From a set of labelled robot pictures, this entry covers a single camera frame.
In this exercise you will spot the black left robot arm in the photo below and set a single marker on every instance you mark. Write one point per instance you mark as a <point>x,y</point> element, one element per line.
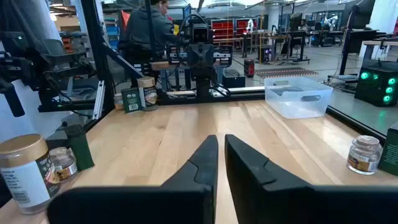
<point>202,87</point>

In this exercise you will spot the striped floor mat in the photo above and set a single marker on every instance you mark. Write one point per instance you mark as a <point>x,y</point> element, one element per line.
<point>284,72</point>

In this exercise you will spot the small grey cylinder bottom left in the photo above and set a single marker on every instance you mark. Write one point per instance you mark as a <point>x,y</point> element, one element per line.
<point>118,102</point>

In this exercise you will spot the small red-lit computer tower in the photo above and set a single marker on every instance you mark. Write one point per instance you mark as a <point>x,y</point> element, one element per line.
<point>249,68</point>

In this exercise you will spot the black monitor stand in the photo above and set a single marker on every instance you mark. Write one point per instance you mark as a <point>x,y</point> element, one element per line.
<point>345,46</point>

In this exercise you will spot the small glass spice jar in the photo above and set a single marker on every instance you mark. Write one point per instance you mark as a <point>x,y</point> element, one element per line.
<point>64,165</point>
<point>363,155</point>

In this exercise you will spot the person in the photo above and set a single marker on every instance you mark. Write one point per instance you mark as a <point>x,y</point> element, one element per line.
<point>146,31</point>
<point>303,25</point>

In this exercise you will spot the red storage shelf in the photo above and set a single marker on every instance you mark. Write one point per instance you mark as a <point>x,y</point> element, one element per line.
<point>222,29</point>

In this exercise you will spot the black box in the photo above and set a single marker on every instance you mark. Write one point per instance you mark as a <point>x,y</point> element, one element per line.
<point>233,80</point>

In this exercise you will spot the black computer tower green lights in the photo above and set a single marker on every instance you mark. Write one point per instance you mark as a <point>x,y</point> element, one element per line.
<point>373,85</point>

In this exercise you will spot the clear plastic bin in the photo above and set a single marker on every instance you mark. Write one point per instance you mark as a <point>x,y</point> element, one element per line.
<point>297,99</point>

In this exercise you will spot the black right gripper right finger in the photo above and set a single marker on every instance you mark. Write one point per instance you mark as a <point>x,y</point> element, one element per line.
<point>273,199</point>

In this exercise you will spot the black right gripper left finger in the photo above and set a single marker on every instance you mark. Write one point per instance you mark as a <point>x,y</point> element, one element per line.
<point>186,199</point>

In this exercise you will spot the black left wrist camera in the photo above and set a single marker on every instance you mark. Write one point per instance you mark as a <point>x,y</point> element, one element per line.
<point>200,32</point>

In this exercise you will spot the black-legged desk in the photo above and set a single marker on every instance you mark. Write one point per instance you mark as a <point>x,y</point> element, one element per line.
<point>293,40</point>

